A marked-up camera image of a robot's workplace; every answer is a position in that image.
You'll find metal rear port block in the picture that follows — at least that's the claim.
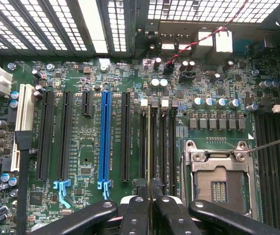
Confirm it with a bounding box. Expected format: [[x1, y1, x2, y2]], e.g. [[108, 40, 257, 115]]
[[158, 21, 235, 64]]

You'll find thin metal locking lever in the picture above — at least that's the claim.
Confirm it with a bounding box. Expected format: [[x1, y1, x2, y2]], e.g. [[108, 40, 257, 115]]
[[246, 134, 280, 155]]

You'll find green motherboard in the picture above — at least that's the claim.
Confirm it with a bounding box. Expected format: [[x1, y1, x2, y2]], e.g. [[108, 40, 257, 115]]
[[0, 55, 280, 235]]

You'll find red black twisted wire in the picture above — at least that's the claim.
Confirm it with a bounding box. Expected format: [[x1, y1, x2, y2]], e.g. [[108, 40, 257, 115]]
[[163, 0, 250, 75]]

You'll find grey metal PC case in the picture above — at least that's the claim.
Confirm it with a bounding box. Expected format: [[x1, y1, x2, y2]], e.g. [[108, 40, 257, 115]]
[[0, 0, 280, 74]]

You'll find light blue slot latch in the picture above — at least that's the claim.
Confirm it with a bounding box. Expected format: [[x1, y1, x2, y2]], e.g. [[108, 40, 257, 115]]
[[53, 179, 72, 209], [97, 180, 113, 200]]

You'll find black RAM slot white latch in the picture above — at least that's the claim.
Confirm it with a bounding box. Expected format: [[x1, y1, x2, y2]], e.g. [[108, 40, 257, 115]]
[[139, 98, 149, 181], [159, 98, 169, 194]]

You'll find long black expansion slot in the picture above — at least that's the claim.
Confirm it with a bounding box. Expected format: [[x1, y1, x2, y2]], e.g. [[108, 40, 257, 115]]
[[120, 92, 132, 183], [35, 89, 55, 182], [56, 91, 74, 182]]

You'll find white PCI slot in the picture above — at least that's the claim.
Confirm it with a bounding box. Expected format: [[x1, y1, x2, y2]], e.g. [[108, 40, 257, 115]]
[[14, 83, 37, 133]]

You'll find short black expansion slot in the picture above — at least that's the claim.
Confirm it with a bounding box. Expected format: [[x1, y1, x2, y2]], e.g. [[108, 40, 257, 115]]
[[81, 90, 93, 118]]

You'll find blue expansion slot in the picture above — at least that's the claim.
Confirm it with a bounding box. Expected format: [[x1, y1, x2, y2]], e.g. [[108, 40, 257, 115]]
[[98, 91, 113, 183]]

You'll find metal CPU socket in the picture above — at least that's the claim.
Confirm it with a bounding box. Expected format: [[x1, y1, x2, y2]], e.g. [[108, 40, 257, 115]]
[[181, 139, 259, 220]]

